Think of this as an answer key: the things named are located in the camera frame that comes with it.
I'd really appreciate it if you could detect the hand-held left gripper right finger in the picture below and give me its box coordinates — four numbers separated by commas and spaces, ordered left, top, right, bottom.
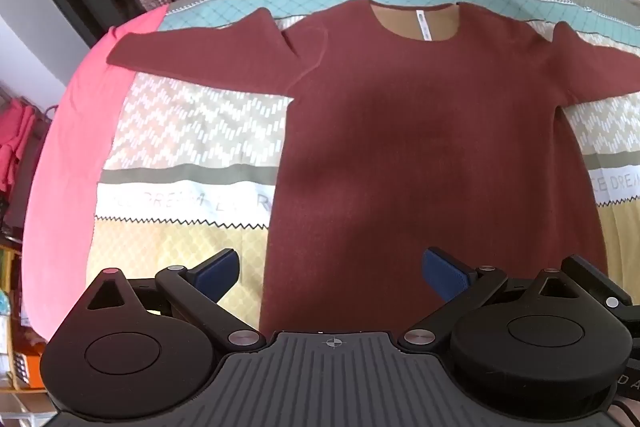
399, 248, 581, 353

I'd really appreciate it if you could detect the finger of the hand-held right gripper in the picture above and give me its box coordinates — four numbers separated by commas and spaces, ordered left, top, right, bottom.
560, 254, 640, 325

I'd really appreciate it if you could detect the pink bed sheet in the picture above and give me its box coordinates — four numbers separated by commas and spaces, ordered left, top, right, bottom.
21, 4, 171, 344

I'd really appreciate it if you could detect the wooden shelf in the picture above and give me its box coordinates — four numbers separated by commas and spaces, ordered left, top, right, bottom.
0, 234, 50, 394

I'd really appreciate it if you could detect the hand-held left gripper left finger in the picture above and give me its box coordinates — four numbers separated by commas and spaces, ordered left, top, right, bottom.
87, 249, 266, 353

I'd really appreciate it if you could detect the maroon long-sleeved shirt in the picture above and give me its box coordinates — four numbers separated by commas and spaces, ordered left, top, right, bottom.
106, 0, 640, 337

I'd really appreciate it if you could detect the patterned quilted blanket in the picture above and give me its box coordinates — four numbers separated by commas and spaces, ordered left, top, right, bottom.
85, 0, 640, 344

